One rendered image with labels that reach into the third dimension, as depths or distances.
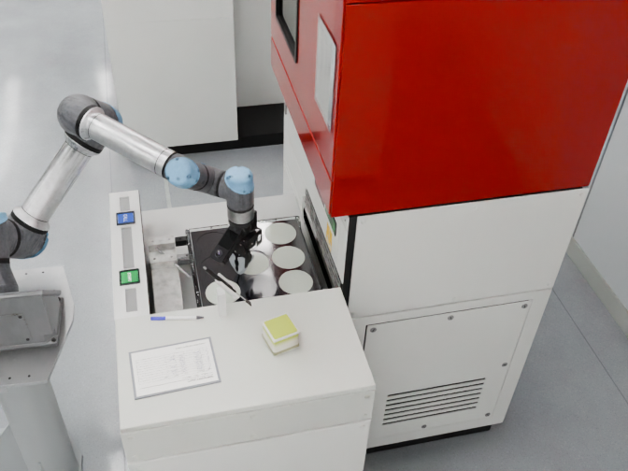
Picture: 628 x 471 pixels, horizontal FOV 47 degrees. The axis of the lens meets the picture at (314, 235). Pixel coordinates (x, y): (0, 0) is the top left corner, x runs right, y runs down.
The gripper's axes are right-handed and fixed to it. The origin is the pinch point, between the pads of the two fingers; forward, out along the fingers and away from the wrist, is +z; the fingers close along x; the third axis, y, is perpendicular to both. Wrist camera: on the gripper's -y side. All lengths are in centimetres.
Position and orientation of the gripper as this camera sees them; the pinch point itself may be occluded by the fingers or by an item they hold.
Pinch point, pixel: (237, 272)
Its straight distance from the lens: 215.7
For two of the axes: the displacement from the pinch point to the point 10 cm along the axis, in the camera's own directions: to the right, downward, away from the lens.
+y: 5.5, -5.4, 6.4
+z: -0.4, 7.4, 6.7
